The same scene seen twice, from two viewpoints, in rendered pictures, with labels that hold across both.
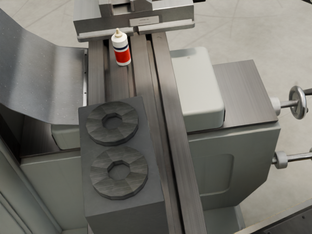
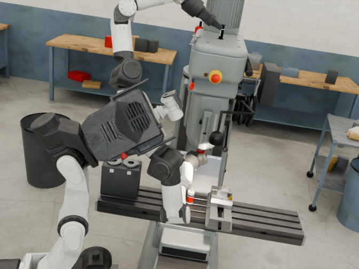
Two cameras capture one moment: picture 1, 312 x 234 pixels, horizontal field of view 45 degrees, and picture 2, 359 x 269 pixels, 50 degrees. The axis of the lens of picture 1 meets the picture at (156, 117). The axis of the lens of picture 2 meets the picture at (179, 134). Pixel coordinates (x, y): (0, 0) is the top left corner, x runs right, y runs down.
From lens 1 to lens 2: 214 cm
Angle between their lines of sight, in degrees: 73
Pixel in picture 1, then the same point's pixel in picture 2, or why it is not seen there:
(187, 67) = (194, 238)
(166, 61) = not seen: hidden behind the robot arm
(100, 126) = (130, 160)
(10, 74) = not seen: hidden behind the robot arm
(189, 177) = (121, 202)
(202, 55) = (201, 246)
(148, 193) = (105, 164)
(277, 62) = not seen: outside the picture
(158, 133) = (144, 201)
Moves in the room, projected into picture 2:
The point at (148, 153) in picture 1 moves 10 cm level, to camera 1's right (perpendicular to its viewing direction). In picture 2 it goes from (117, 167) to (112, 175)
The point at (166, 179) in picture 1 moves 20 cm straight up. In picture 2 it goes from (123, 198) to (126, 168)
